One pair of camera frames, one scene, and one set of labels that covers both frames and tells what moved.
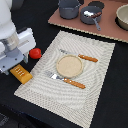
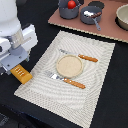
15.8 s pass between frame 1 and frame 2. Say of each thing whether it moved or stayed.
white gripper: stayed
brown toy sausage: stayed
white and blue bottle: stayed
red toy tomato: moved
